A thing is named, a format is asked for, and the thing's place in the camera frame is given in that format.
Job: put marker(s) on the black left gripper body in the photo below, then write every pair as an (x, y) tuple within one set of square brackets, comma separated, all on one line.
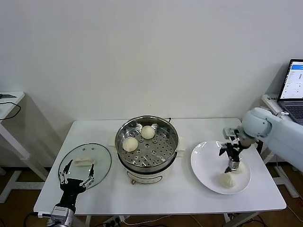
[(70, 190)]

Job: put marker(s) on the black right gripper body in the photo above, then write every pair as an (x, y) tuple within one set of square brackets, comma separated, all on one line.
[(234, 151)]

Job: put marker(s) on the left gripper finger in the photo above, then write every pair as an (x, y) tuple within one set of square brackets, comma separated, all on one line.
[(66, 168), (91, 171)]

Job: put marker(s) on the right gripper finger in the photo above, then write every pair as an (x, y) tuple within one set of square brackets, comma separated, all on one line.
[(223, 148), (233, 165)]

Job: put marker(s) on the white steamed baozi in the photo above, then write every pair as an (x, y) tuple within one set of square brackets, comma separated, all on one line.
[(242, 169), (227, 181), (130, 144), (148, 132)]

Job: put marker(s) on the round glass pot lid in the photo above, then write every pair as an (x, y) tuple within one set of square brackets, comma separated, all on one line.
[(101, 153)]

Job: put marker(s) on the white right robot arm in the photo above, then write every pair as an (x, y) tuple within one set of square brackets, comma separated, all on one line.
[(255, 123)]

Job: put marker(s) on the stainless steel steamer basket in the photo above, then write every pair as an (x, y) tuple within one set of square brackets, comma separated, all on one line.
[(161, 146)]

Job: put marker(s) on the black power adapter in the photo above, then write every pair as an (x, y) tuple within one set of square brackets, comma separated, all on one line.
[(260, 146)]

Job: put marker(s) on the white round plate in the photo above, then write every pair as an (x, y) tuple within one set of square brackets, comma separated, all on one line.
[(201, 170)]

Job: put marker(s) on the white electric pot base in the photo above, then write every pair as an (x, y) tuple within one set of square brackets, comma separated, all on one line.
[(142, 176)]

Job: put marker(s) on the white power strip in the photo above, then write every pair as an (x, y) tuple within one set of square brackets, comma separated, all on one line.
[(113, 221)]

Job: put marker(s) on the white side table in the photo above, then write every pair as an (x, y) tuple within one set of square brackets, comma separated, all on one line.
[(9, 111), (270, 100)]

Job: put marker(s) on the open grey laptop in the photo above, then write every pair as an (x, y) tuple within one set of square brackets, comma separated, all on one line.
[(293, 80)]

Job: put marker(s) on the small dark tool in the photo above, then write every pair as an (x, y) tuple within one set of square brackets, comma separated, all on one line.
[(7, 95)]

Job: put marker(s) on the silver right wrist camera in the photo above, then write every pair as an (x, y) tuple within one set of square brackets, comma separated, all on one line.
[(229, 133)]

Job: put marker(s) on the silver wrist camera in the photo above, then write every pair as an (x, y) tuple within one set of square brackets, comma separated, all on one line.
[(59, 212), (229, 133)]

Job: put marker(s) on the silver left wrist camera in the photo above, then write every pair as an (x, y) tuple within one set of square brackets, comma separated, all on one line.
[(59, 212)]

